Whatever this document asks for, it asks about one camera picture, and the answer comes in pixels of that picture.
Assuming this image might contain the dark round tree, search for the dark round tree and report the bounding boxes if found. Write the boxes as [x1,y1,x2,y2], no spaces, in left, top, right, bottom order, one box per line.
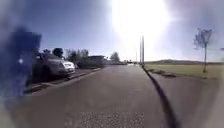
[109,51,121,63]

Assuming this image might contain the dark grey asphalt path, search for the dark grey asphalt path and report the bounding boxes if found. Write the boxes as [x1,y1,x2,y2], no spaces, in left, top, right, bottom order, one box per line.
[0,63,224,128]

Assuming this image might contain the grey asphalt parking area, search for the grey asphalt parking area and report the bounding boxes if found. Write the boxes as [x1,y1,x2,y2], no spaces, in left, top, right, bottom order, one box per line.
[66,67,101,81]

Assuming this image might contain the row of trees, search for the row of trees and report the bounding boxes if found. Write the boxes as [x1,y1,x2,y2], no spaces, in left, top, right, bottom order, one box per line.
[42,47,90,64]

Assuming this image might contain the pale concrete kerb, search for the pale concrete kerb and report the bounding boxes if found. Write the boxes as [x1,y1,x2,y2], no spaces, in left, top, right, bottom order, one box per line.
[31,67,103,93]

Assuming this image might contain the dark kerb beside grass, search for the dark kerb beside grass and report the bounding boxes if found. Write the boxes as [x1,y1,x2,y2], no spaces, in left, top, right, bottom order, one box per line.
[145,67,208,80]

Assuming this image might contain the silver car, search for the silver car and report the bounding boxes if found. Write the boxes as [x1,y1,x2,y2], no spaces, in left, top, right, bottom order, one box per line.
[32,52,76,83]

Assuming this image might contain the distant low hill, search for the distant low hill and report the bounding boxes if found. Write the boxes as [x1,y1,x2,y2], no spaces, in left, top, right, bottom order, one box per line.
[145,58,224,65]

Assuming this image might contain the pale green grass field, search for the pale green grass field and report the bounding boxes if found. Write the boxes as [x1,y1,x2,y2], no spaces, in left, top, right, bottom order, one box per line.
[144,63,224,80]

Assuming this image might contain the blue vehicle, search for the blue vehicle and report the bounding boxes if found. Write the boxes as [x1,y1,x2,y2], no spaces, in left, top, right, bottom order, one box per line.
[0,28,43,98]

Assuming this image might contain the small thin tree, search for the small thin tree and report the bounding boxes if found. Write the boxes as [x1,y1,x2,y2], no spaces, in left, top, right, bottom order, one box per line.
[193,28,213,74]

